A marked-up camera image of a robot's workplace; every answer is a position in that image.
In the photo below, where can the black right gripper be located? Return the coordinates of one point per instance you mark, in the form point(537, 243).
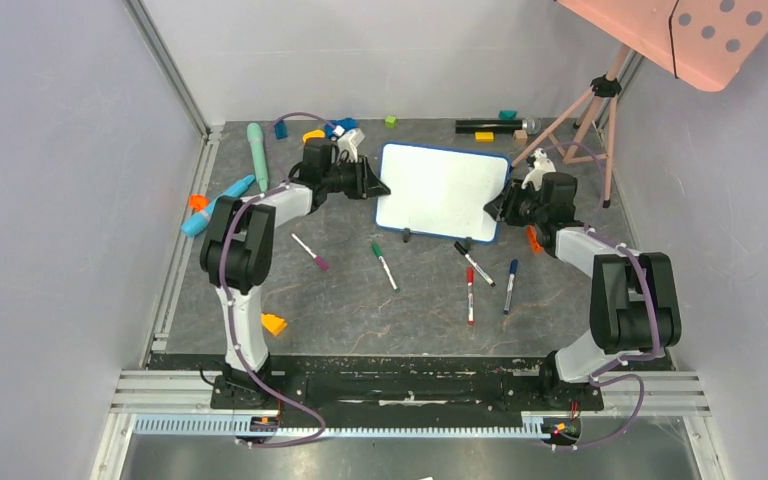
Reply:
point(513, 203)

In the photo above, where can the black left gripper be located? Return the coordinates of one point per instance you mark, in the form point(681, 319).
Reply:
point(366, 184)

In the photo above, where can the blue framed whiteboard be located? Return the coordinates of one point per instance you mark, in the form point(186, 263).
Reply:
point(440, 191)

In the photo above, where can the red cap marker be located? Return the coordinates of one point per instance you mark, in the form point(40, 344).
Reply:
point(470, 296)

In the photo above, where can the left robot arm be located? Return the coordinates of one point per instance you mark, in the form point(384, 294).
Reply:
point(237, 254)

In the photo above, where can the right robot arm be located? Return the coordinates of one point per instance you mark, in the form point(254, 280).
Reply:
point(633, 310)

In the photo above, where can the orange window toy block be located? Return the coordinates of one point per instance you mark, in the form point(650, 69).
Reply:
point(533, 240)

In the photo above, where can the black cap marker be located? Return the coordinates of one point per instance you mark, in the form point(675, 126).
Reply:
point(464, 251)

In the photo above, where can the blue cap marker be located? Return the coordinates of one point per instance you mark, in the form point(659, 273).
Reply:
point(510, 286)

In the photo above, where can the green cap marker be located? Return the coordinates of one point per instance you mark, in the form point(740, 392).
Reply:
point(379, 254)

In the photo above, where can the blue toy car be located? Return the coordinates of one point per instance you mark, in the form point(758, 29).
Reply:
point(347, 123)

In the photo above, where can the yellow oval toy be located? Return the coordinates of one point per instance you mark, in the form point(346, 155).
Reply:
point(313, 135)

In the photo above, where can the yellow small block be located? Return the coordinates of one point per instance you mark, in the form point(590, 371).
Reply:
point(484, 137)

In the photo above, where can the wooden cube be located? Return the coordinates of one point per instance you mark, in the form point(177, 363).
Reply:
point(520, 137)

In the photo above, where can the purple cap marker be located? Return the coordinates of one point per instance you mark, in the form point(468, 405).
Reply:
point(315, 256)

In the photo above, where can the black tube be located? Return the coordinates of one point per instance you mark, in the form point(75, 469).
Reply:
point(496, 126)

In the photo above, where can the clear ball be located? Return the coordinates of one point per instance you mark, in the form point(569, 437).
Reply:
point(532, 125)

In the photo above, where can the dark blue block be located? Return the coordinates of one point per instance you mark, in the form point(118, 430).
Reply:
point(280, 130)

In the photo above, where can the pink tripod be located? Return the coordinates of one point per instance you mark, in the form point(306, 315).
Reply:
point(603, 91)

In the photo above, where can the large mint toy marker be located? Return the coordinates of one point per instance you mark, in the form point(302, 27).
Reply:
point(256, 140)

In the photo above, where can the yellow toy block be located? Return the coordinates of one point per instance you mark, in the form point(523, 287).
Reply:
point(273, 324)

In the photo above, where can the orange toy piece left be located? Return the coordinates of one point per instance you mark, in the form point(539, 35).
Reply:
point(198, 202)

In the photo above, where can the large blue toy marker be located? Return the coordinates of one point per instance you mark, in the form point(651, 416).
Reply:
point(197, 222)

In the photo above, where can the pink perforated panel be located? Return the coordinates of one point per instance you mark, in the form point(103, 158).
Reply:
point(701, 42)

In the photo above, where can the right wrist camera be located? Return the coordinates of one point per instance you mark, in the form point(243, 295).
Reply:
point(539, 165)

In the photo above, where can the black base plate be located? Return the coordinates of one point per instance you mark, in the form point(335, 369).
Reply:
point(390, 392)

